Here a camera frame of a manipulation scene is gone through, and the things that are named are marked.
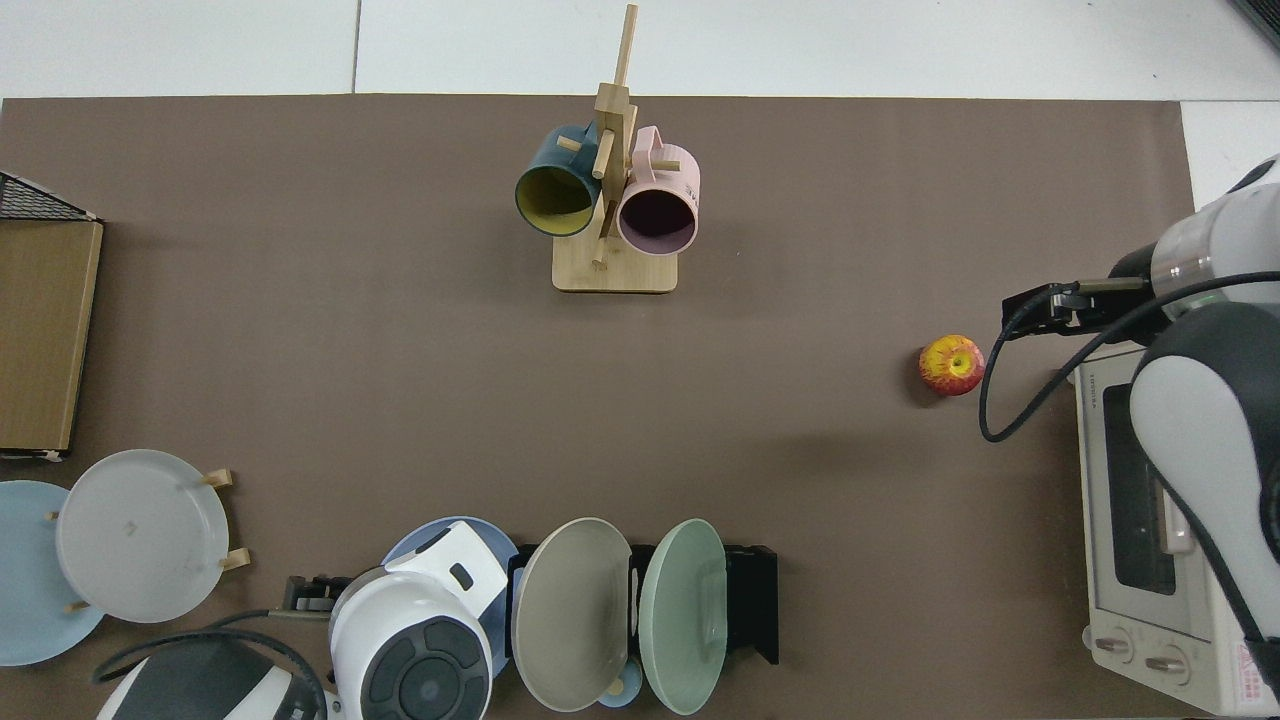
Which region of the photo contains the red yellow apple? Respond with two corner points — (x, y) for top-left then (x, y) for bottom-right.
(919, 334), (986, 398)

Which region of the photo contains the wooden plate rack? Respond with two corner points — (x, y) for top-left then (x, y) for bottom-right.
(45, 468), (251, 613)

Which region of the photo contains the grey plate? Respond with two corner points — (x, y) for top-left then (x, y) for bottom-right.
(56, 449), (231, 624)

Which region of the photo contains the beige plate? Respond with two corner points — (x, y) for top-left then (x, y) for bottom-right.
(510, 517), (634, 713)

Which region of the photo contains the light blue plate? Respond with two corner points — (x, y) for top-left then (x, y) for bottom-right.
(0, 480), (106, 667)

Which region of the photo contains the green plate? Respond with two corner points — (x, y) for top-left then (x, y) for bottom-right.
(638, 518), (728, 716)

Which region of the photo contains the black dish rack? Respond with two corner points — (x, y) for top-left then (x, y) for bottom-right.
(505, 543), (779, 666)

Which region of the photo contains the brown table cloth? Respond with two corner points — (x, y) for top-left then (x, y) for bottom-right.
(0, 93), (1197, 720)

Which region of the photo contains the pale toaster oven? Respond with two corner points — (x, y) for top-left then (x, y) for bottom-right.
(1065, 340), (1280, 717)

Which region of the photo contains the small blue round thing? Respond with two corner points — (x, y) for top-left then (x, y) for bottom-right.
(597, 660), (644, 709)

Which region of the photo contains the black flat object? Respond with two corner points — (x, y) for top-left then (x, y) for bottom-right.
(1228, 0), (1280, 51)

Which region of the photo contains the pink cup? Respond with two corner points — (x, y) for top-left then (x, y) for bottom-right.
(617, 126), (701, 255)

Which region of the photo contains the wooden cup stand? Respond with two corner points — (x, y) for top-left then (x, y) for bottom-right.
(552, 3), (681, 294)

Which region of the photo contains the dark teal cup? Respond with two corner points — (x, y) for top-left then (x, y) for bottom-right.
(515, 123), (601, 238)

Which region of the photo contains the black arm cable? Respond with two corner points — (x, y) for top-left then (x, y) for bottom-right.
(92, 608), (336, 720)
(978, 275), (1280, 444)

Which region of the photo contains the wire basket with wooden floor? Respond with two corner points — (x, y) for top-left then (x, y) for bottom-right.
(0, 170), (104, 461)

